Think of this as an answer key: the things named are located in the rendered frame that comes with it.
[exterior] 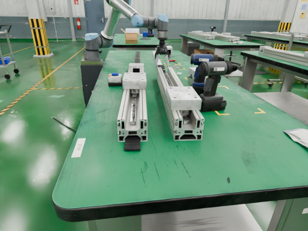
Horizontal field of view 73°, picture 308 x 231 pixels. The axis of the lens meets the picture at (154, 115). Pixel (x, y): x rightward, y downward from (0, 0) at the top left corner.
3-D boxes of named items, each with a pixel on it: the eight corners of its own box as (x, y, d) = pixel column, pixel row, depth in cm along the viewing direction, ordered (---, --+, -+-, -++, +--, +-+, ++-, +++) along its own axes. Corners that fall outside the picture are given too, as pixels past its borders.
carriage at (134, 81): (125, 85, 112) (124, 72, 110) (145, 85, 113) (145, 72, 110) (123, 94, 98) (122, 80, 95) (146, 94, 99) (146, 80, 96)
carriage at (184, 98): (165, 101, 91) (166, 86, 88) (190, 101, 92) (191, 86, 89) (170, 117, 76) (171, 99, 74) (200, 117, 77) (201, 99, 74)
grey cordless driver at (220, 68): (193, 106, 101) (197, 60, 92) (229, 103, 106) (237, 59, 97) (200, 112, 94) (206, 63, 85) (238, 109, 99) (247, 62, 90)
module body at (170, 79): (156, 79, 145) (156, 67, 141) (171, 79, 146) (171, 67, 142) (173, 140, 73) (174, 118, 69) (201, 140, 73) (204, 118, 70)
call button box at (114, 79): (110, 82, 136) (109, 73, 133) (125, 82, 136) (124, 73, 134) (108, 86, 129) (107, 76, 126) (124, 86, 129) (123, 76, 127)
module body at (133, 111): (129, 79, 144) (129, 67, 140) (143, 79, 144) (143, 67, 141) (118, 141, 71) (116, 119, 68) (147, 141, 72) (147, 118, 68)
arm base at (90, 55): (83, 61, 185) (83, 49, 181) (84, 58, 198) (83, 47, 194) (101, 61, 189) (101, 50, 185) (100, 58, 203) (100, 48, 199)
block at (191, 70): (184, 81, 141) (185, 67, 137) (200, 81, 143) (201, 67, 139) (189, 85, 132) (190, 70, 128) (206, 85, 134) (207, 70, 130)
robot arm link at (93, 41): (82, 48, 189) (81, 32, 184) (95, 47, 199) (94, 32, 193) (90, 50, 182) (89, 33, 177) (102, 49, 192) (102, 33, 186)
